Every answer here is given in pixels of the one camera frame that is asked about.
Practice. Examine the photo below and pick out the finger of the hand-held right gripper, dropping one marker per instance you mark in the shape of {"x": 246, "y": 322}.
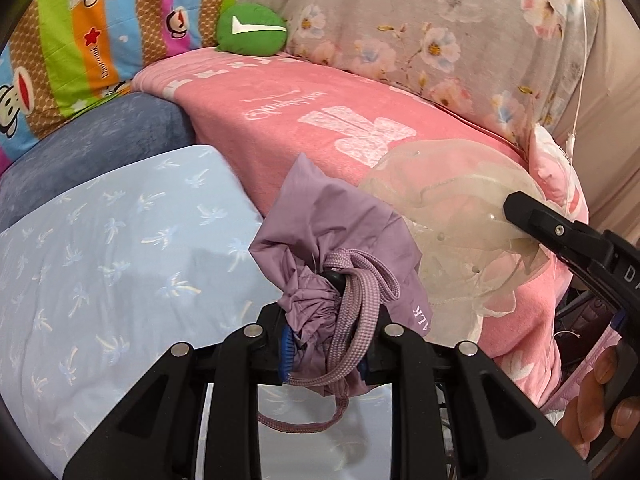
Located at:
{"x": 555, "y": 227}
{"x": 595, "y": 287}

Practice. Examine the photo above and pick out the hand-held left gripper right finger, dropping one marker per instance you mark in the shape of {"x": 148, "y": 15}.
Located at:
{"x": 392, "y": 360}

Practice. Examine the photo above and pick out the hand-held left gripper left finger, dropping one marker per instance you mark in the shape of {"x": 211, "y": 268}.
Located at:
{"x": 286, "y": 355}

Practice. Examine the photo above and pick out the translucent plastic bag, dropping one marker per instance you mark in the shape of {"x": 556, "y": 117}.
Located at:
{"x": 460, "y": 220}

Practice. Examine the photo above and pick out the person's right hand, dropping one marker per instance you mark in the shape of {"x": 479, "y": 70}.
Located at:
{"x": 587, "y": 400}

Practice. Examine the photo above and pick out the pink and white pillow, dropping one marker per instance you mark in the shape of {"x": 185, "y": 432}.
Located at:
{"x": 550, "y": 160}

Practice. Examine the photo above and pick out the light blue palm print cloth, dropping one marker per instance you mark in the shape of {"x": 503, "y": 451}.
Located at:
{"x": 115, "y": 260}

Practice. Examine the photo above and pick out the pink printed blanket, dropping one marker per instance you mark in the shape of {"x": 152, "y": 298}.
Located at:
{"x": 280, "y": 125}

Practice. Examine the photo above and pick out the floral grey pillow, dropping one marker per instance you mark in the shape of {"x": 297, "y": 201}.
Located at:
{"x": 425, "y": 25}

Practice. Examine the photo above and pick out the blue-grey sofa cushion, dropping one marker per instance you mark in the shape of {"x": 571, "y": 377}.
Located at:
{"x": 95, "y": 145}

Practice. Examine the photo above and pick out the green round cushion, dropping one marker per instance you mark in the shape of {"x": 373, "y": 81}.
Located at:
{"x": 250, "y": 30}

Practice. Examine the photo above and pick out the colourful monkey print pillow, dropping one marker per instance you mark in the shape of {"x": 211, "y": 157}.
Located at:
{"x": 90, "y": 30}

